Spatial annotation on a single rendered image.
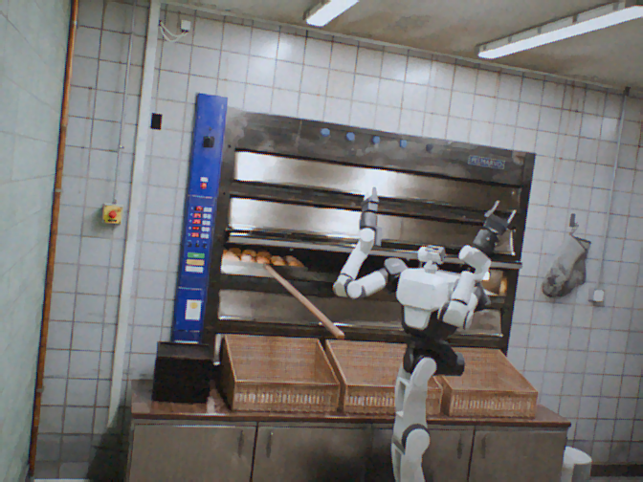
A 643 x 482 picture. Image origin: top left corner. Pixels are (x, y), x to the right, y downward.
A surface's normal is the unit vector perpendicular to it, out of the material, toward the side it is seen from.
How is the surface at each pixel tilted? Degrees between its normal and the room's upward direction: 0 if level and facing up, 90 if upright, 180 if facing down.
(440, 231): 70
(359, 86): 90
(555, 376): 90
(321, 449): 90
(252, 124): 90
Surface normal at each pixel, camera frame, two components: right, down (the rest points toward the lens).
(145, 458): 0.28, 0.10
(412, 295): -0.65, -0.02
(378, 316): 0.30, -0.24
